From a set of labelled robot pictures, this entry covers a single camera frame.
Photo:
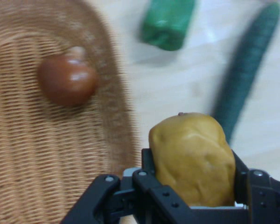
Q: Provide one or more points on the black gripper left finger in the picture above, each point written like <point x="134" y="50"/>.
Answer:
<point x="154" y="200"/>

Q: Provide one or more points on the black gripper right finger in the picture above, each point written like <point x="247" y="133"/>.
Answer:
<point x="268" y="198"/>

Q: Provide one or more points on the yellow toy potato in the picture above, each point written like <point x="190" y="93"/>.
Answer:
<point x="193" y="161"/>

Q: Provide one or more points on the wooden cutting board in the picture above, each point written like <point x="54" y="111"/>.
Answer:
<point x="172" y="81"/>

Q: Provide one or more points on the woven wicker basket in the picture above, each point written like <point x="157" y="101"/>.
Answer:
<point x="37" y="151"/>

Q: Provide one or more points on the dark green toy cucumber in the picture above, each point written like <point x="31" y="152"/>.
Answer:
<point x="247" y="60"/>

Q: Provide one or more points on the brown toy mushroom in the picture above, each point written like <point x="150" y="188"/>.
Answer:
<point x="67" y="81"/>

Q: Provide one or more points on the green toy bell pepper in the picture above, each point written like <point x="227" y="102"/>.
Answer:
<point x="168" y="23"/>

